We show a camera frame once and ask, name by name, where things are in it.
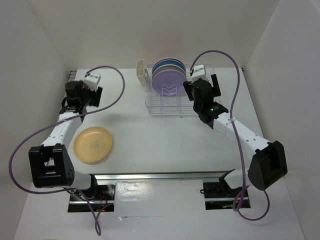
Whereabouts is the purple cable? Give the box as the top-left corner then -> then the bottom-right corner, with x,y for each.
189,49 -> 271,221
8,65 -> 126,236

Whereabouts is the purple plate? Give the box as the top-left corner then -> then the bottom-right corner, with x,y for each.
151,70 -> 187,97

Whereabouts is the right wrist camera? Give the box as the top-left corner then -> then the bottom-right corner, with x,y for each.
190,64 -> 208,82

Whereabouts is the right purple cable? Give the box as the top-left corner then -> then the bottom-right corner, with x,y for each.
189,49 -> 271,221

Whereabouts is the orange plate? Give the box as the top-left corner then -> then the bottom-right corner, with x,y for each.
73,126 -> 113,164

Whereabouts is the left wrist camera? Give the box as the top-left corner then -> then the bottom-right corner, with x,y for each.
83,72 -> 101,91

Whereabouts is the pink plate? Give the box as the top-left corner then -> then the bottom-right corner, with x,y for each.
158,57 -> 182,63

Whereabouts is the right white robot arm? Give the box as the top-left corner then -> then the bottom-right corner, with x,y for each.
183,74 -> 288,197

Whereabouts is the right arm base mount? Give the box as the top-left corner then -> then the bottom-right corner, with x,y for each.
199,182 -> 242,210

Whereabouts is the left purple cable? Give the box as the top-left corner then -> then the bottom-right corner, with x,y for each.
8,65 -> 126,236

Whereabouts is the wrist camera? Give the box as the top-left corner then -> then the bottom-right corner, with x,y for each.
190,64 -> 208,82
83,72 -> 101,91

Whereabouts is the white cutlery holder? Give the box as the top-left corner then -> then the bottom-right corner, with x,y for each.
136,59 -> 146,87

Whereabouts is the blue plate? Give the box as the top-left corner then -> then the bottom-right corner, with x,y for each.
151,60 -> 186,73

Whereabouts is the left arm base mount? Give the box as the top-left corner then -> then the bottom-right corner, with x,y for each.
67,182 -> 116,213

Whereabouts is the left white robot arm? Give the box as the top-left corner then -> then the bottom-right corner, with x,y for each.
28,77 -> 102,200

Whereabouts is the cream plate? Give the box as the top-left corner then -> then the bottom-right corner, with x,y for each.
152,64 -> 186,77

